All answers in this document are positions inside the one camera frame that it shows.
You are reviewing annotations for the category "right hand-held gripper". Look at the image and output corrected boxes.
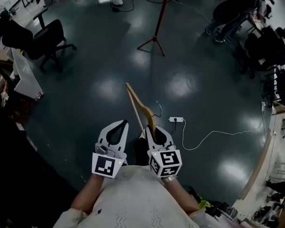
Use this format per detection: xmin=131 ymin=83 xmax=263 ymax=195
xmin=144 ymin=125 xmax=183 ymax=179

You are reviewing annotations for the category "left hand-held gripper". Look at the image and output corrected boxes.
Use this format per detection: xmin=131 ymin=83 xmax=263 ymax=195
xmin=92 ymin=119 xmax=130 ymax=179

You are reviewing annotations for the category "wooden clothes hanger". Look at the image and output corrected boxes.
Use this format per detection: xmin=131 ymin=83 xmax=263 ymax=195
xmin=125 ymin=82 xmax=163 ymax=143

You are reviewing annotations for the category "red-brown coat stand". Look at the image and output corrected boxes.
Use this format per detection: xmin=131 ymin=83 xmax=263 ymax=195
xmin=137 ymin=0 xmax=174 ymax=57

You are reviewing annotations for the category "person's right forearm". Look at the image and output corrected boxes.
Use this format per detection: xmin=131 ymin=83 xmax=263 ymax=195
xmin=162 ymin=177 xmax=201 ymax=214

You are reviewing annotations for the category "person's left forearm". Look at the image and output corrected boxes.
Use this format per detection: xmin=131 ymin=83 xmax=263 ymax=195
xmin=70 ymin=174 xmax=105 ymax=215

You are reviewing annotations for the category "person's black shoe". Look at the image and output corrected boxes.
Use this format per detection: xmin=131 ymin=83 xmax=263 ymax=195
xmin=135 ymin=137 xmax=150 ymax=166

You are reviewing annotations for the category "silver wristwatch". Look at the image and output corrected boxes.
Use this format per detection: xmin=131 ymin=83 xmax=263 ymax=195
xmin=161 ymin=175 xmax=179 ymax=183

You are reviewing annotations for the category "person's white knitted sweater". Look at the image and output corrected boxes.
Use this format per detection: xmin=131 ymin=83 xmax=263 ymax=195
xmin=53 ymin=164 xmax=229 ymax=228

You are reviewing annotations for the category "yellow-green cloth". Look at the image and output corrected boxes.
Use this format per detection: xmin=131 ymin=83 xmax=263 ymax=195
xmin=196 ymin=193 xmax=215 ymax=210

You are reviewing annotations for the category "white cabinet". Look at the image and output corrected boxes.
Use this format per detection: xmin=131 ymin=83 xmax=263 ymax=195
xmin=10 ymin=47 xmax=44 ymax=101

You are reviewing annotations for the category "black office chair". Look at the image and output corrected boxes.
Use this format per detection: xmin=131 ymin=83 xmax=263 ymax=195
xmin=1 ymin=7 xmax=77 ymax=73

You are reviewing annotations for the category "white power cable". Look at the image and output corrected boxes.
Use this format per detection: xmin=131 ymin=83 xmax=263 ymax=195
xmin=181 ymin=100 xmax=267 ymax=151

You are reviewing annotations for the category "black floor cable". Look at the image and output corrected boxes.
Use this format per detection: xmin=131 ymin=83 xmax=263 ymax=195
xmin=109 ymin=0 xmax=163 ymax=13

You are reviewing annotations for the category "thin white floor cable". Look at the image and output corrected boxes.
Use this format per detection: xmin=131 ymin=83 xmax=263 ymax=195
xmin=173 ymin=0 xmax=212 ymax=24

